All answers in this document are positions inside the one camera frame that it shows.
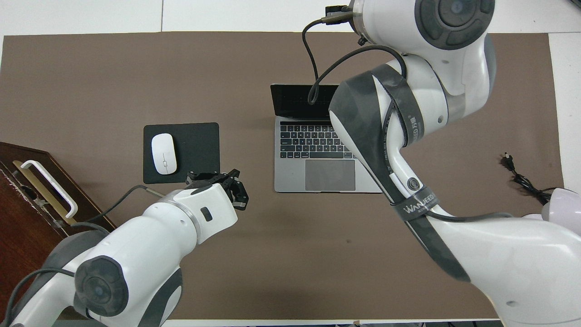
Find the white computer mouse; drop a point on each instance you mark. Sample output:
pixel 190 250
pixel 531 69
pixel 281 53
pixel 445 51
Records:
pixel 164 153

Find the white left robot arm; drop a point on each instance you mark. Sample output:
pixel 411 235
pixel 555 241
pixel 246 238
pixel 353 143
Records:
pixel 136 254

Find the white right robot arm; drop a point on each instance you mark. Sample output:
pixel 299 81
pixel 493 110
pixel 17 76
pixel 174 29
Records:
pixel 454 91

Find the white desk lamp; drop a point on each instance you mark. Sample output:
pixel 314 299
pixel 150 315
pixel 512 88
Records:
pixel 565 204

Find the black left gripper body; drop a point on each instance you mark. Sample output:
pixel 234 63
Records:
pixel 211 178

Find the black mouse pad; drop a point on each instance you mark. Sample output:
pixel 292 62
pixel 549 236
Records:
pixel 199 145

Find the silver grey laptop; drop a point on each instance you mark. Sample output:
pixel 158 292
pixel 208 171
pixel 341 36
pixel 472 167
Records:
pixel 290 177

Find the brown table mat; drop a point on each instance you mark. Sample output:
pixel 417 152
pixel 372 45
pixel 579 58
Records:
pixel 91 81

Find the brown wooden box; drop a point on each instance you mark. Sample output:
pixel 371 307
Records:
pixel 18 218

